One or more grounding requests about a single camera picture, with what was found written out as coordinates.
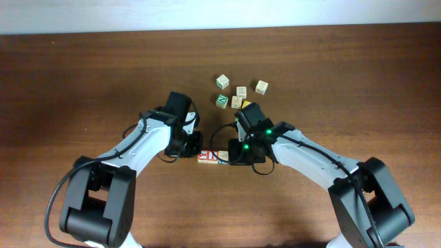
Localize green N wooden block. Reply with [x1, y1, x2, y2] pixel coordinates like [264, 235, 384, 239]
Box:
[216, 94, 229, 109]

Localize red Y wooden block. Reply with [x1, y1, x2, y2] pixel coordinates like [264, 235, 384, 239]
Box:
[197, 150, 209, 163]

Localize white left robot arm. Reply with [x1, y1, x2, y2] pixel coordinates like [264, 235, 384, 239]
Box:
[56, 108, 201, 247]

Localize red I wooden block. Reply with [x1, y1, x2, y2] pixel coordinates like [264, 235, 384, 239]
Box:
[207, 151, 218, 164]

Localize green V wooden block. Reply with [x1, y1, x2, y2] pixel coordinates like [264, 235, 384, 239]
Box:
[216, 74, 229, 90]

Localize blue M ice cream block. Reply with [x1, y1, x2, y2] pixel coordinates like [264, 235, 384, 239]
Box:
[218, 151, 229, 164]

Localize blue K wooden block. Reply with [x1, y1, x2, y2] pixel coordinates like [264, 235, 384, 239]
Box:
[236, 86, 247, 99]

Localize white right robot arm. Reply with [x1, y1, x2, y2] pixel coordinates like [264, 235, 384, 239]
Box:
[233, 121, 416, 247]

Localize yellow soccer ball block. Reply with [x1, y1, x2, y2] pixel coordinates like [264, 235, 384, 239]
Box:
[242, 101, 251, 108]

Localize red leaf wooden block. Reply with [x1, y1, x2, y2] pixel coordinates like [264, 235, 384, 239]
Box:
[255, 80, 269, 95]

